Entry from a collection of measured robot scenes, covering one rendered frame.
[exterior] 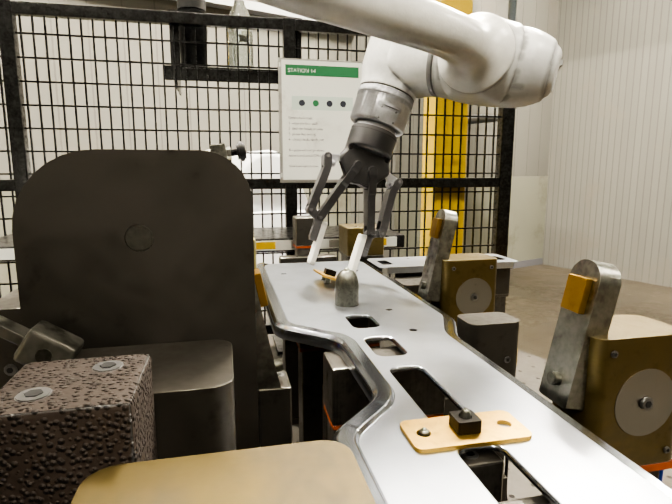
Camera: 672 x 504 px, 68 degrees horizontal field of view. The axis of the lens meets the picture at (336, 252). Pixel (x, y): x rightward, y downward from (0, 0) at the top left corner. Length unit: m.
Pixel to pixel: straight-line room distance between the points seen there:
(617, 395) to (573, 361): 0.04
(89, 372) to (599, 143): 6.27
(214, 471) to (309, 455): 0.03
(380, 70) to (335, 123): 0.56
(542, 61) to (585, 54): 5.91
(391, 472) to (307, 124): 1.09
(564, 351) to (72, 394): 0.38
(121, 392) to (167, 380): 0.06
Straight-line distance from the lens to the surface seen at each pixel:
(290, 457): 0.19
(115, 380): 0.21
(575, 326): 0.47
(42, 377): 0.23
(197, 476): 0.18
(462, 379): 0.46
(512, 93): 0.74
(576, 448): 0.38
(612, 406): 0.48
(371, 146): 0.77
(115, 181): 0.31
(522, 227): 6.41
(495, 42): 0.70
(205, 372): 0.26
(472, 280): 0.78
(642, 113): 6.20
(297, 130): 1.32
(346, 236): 1.04
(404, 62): 0.78
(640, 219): 6.15
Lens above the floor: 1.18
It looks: 9 degrees down
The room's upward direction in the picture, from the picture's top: straight up
